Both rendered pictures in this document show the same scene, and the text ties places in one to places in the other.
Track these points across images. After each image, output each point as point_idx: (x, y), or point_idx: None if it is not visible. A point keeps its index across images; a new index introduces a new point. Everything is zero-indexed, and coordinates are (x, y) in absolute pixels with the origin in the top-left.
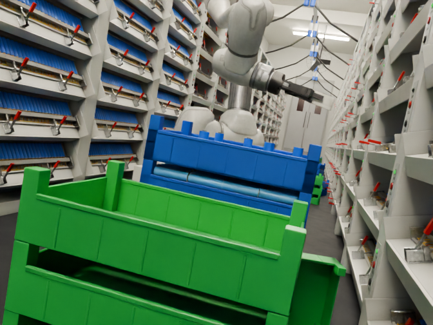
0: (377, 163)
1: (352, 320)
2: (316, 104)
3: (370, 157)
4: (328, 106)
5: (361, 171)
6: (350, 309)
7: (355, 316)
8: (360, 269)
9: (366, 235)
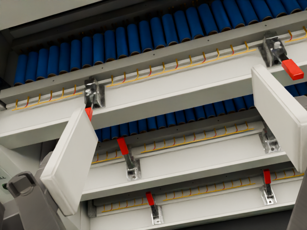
0: (153, 113)
1: (275, 225)
2: (81, 190)
3: (35, 135)
4: (91, 138)
5: (4, 173)
6: (240, 229)
7: (257, 222)
8: (213, 208)
9: (148, 194)
